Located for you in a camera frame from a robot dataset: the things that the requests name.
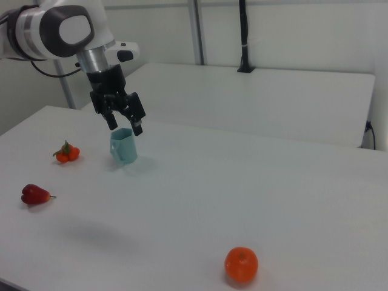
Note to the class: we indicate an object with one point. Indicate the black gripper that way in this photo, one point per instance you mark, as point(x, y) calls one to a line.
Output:
point(106, 80)

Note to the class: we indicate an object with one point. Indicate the teal faceted mug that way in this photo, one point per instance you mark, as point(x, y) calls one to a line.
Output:
point(125, 148)

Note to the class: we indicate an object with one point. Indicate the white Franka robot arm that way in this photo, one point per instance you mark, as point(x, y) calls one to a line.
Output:
point(36, 27)

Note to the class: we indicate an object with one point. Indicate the small oranges cluster with leaves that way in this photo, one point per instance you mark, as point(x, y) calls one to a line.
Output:
point(67, 153)

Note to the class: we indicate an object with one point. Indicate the red pear-shaped fruit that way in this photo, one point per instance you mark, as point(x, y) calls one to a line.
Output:
point(33, 194)

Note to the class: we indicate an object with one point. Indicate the white side table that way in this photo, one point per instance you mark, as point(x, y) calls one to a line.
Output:
point(257, 100)

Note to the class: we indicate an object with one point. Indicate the round orange fruit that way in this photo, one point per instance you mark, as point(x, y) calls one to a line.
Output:
point(241, 264)

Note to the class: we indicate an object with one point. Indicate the aluminium frame post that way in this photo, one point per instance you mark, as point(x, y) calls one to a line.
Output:
point(196, 30)
point(67, 88)

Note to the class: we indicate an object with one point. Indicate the black camera pole with base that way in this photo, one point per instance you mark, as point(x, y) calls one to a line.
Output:
point(244, 36)

